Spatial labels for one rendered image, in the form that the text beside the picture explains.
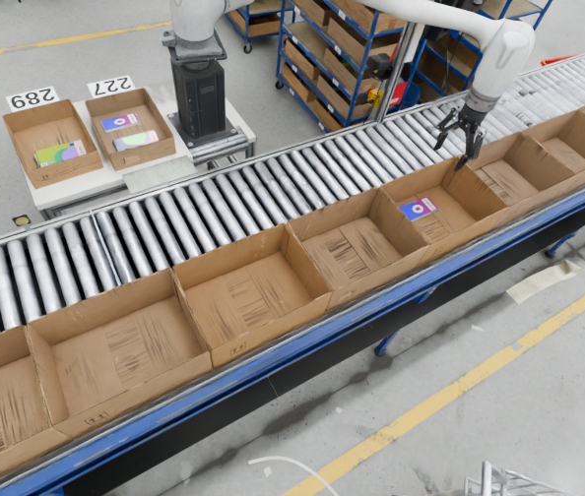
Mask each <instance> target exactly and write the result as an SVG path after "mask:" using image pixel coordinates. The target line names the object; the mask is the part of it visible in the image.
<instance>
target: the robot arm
mask: <svg viewBox="0 0 585 496"><path fill-rule="evenodd" d="M353 1H356V2H359V3H360V4H363V5H366V6H368V7H371V8H374V9H376V10H378V11H381V12H383V13H385V14H388V15H390V16H393V17H396V18H399V19H402V20H405V21H409V22H414V23H419V24H424V25H430V26H435V27H441V28H446V29H451V30H455V31H462V32H464V33H466V34H468V35H470V36H472V37H473V38H474V39H476V40H477V41H478V43H479V44H480V48H481V53H482V54H483V55H484V57H483V59H482V61H481V63H480V65H479V67H478V69H477V72H476V75H475V79H474V81H473V82H472V84H471V87H470V89H469V91H468V92H467V94H466V96H465V103H464V105H463V107H462V109H461V110H460V107H459V106H456V107H453V108H452V109H451V111H450V113H449V114H448V115H447V116H446V117H445V118H444V119H443V120H442V121H441V122H440V123H439V124H438V125H437V129H439V130H440V131H439V132H440V133H439V135H438V137H437V143H436V144H435V146H434V148H433V150H434V151H437V150H439V149H441V147H442V145H443V143H444V141H445V139H446V137H447V136H448V134H449V133H448V131H449V130H451V129H453V128H455V127H457V126H459V128H460V129H462V130H463V131H464V132H465V137H466V150H465V154H464V155H462V157H461V158H460V160H459V161H458V163H457V165H456V166H455V168H454V171H457V170H460V169H461V168H462V167H463V165H464V164H467V163H468V161H469V160H473V159H476V158H478V156H479V153H480V149H481V146H482V142H483V139H484V136H485V135H486V133H487V131H486V130H483V129H482V128H481V123H482V122H483V121H484V119H485V118H486V116H487V114H488V113H489V112H490V111H492V110H493V109H494V107H495V105H496V104H497V102H498V100H499V99H500V98H501V96H502V94H503V93H504V92H505V91H506V90H507V89H508V88H509V87H510V85H511V84H512V83H513V82H514V80H515V79H516V78H517V76H518V75H519V73H520V71H521V70H522V68H523V66H524V64H525V62H526V61H527V59H528V58H529V56H530V54H531V52H532V50H533V47H534V43H535V33H534V30H533V28H532V27H531V26H530V25H529V24H527V23H525V22H520V21H511V20H507V19H505V18H504V19H501V20H498V21H494V20H490V19H488V18H485V17H483V16H480V15H478V14H475V13H472V12H469V11H465V10H462V9H458V8H454V7H450V6H446V5H442V4H438V3H435V2H431V1H427V0H353ZM252 2H254V0H169V3H170V12H171V18H172V23H173V28H174V30H170V31H168V36H166V37H163V38H162V46H170V47H175V50H176V57H177V58H178V59H184V58H187V57H195V56H205V55H221V54H222V49H221V48H220V47H219V46H218V44H217V42H216V39H215V37H214V24H215V23H216V22H217V20H218V19H219V17H220V16H221V15H223V14H225V13H227V12H229V11H233V10H235V9H238V8H240V7H243V6H246V5H249V4H251V3H252ZM457 114H458V121H456V122H454V123H453V124H451V125H449V126H447V127H445V126H446V125H447V124H448V123H449V122H450V121H451V120H452V119H453V118H454V117H455V116H456V115H457ZM476 130H477V134H476ZM471 132H472V133H471ZM469 133H470V134H469ZM475 135H476V136H477V137H476V139H475ZM474 139H475V141H474Z"/></svg>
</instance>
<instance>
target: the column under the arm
mask: <svg viewBox="0 0 585 496"><path fill-rule="evenodd" d="M170 64H171V71H172V77H173V83H174V91H175V98H176V105H177V112H173V113H170V114H167V115H166V116H167V117H168V119H169V121H170V122H171V124H172V125H173V127H174V128H175V130H176V131H177V133H178V134H179V136H180V138H181V139H182V141H183V142H184V144H185V145H186V147H187V148H188V150H189V149H193V148H196V147H199V146H202V145H206V144H209V143H212V142H214V141H218V140H221V139H224V138H227V137H231V136H234V135H237V134H238V132H237V130H236V129H235V128H234V126H233V125H232V124H231V122H230V121H229V120H228V118H227V117H226V89H225V69H224V68H223V67H222V66H221V64H220V63H219V62H218V61H209V66H208V67H207V68H205V69H202V70H192V69H189V68H187V67H186V66H185V65H184V64H182V65H175V64H173V62H172V59H171V57H170Z"/></svg>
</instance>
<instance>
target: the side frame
mask: <svg viewBox="0 0 585 496"><path fill-rule="evenodd" d="M583 208H585V192H584V193H582V194H580V195H578V196H576V197H574V198H572V199H570V200H568V201H566V202H564V203H562V204H560V205H558V206H556V207H554V208H552V209H550V210H548V211H546V212H544V213H542V214H541V215H539V216H537V217H534V218H532V219H530V220H528V221H526V222H524V223H522V224H520V225H518V226H516V227H514V228H512V229H510V230H508V231H506V232H504V233H502V234H500V235H498V236H497V237H495V238H494V239H492V240H490V241H488V242H486V243H484V244H482V245H480V246H478V247H476V248H474V249H472V250H470V251H468V252H466V253H464V254H462V255H460V256H458V257H456V258H455V259H453V260H451V261H449V262H447V263H445V264H443V265H441V266H439V267H437V268H435V269H433V270H431V271H429V272H427V273H425V274H423V275H421V276H419V277H417V278H415V279H412V280H411V281H409V282H407V283H405V284H403V285H401V286H399V287H397V288H395V289H393V290H391V291H389V292H387V293H385V294H383V295H381V296H379V297H377V298H375V299H373V300H371V301H369V302H368V303H366V304H364V305H362V306H360V307H359V308H357V309H355V310H353V311H351V312H349V313H347V314H345V315H343V316H341V317H339V318H337V319H335V320H333V321H331V322H329V323H327V324H326V325H324V326H322V327H320V328H318V329H316V330H314V331H312V332H310V333H308V334H306V335H304V336H302V337H300V338H298V339H296V340H294V341H291V342H289V343H287V344H285V345H283V346H282V347H280V348H278V349H276V350H274V351H272V352H270V353H268V354H266V355H264V356H262V357H260V358H258V359H256V360H254V361H252V362H250V363H248V364H246V365H244V366H242V367H240V368H239V369H237V370H235V371H233V372H231V373H229V374H227V375H225V376H224V377H222V378H220V379H218V380H216V381H214V382H212V383H210V384H208V385H206V386H204V387H202V388H200V389H198V390H196V391H195V392H193V393H191V394H189V395H187V396H185V397H183V398H181V399H179V400H177V401H175V402H173V403H170V404H168V405H166V406H164V407H162V408H160V409H158V410H156V411H154V412H153V413H151V414H149V415H147V416H145V417H143V418H141V419H139V420H137V421H135V422H133V423H131V424H129V425H127V426H125V427H123V428H121V429H119V430H117V431H115V432H113V433H111V434H109V435H108V436H106V437H104V438H102V439H100V440H98V441H96V442H94V443H92V444H91V445H89V446H87V447H85V448H83V449H81V450H79V451H77V452H75V453H73V454H71V455H69V456H67V457H66V458H64V459H62V460H60V461H58V462H56V463H54V464H52V465H49V466H47V467H45V468H43V469H41V470H39V471H37V472H35V473H33V474H31V475H29V476H27V477H25V478H24V479H22V480H20V481H18V482H16V483H14V484H12V485H10V486H8V487H6V488H4V489H2V490H0V496H45V495H46V494H48V493H50V492H52V491H54V490H56V489H58V488H60V487H61V486H63V485H65V484H67V483H69V482H71V481H73V480H75V479H76V478H78V477H80V476H82V475H84V474H86V473H88V472H89V471H91V470H93V469H95V468H97V467H99V466H101V465H103V464H105V463H107V462H109V461H111V460H113V459H115V458H117V457H118V456H120V455H122V454H124V453H126V452H128V451H130V450H132V449H133V448H135V447H137V446H139V445H141V444H143V443H145V442H147V441H148V440H150V439H152V438H154V437H156V436H158V435H160V434H162V433H163V432H164V431H166V430H168V429H170V428H172V427H174V426H176V425H177V424H179V423H181V422H183V421H185V420H187V419H189V418H191V417H192V416H194V415H196V414H198V413H200V412H202V411H204V410H205V409H207V408H209V407H211V406H213V405H215V404H217V403H219V402H221V401H223V400H225V399H227V398H229V397H231V396H233V395H234V394H236V393H238V392H240V391H242V390H244V389H246V388H248V387H249V386H251V385H253V384H255V383H257V382H259V381H261V380H263V379H264V378H266V377H268V376H270V375H272V374H274V373H276V372H278V371H279V370H281V369H283V368H285V367H287V366H289V365H291V364H293V363H294V362H296V361H298V360H300V359H302V358H303V357H305V356H307V355H308V354H310V353H312V352H314V351H316V350H318V349H320V348H321V347H323V346H325V345H327V344H329V343H331V342H333V341H335V340H337V339H339V338H341V337H343V336H345V335H347V334H349V333H350V332H352V331H354V330H356V329H358V328H360V327H362V326H364V325H365V324H367V323H369V322H371V321H373V320H375V319H377V318H379V317H380V316H382V315H384V314H386V313H388V312H390V311H392V310H394V309H395V308H397V307H399V306H401V305H403V304H405V303H407V302H409V301H410V300H412V299H414V298H416V297H418V296H420V295H422V294H424V293H425V292H427V291H429V290H431V289H433V288H435V287H437V286H438V285H440V284H442V283H444V282H446V281H448V280H450V279H452V278H454V277H456V276H458V275H460V274H462V273H464V272H466V271H467V270H469V269H471V268H472V267H474V266H476V265H478V264H480V263H481V262H483V261H485V260H487V259H489V258H491V257H493V256H495V255H496V254H498V253H500V252H502V251H504V250H506V249H508V248H510V247H511V246H513V245H515V244H517V243H519V242H521V241H523V240H525V239H526V238H528V237H530V236H532V235H534V234H536V233H538V232H540V231H541V230H543V229H545V228H547V227H549V226H551V225H553V224H554V223H556V222H558V221H560V220H562V219H564V218H566V217H568V216H570V215H572V214H574V213H576V212H578V211H580V210H582V209H583Z"/></svg>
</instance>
